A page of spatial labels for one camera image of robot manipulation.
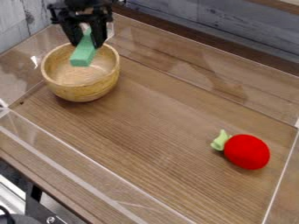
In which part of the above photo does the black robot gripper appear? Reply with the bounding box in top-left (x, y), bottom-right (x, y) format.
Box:
top-left (46, 0), bottom-right (113, 49)

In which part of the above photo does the green foam block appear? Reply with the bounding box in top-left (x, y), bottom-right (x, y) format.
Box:
top-left (69, 28), bottom-right (96, 67)

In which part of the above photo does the brown wooden bowl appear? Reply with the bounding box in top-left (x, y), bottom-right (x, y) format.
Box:
top-left (41, 44), bottom-right (120, 102)

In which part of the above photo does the red plush tomato toy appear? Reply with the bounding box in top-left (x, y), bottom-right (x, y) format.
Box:
top-left (209, 129), bottom-right (271, 170)

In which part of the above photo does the black metal table bracket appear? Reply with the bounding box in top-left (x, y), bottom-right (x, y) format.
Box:
top-left (24, 185), bottom-right (73, 224)

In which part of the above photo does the black cable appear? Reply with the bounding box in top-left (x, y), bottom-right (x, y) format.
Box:
top-left (0, 205), bottom-right (16, 224)

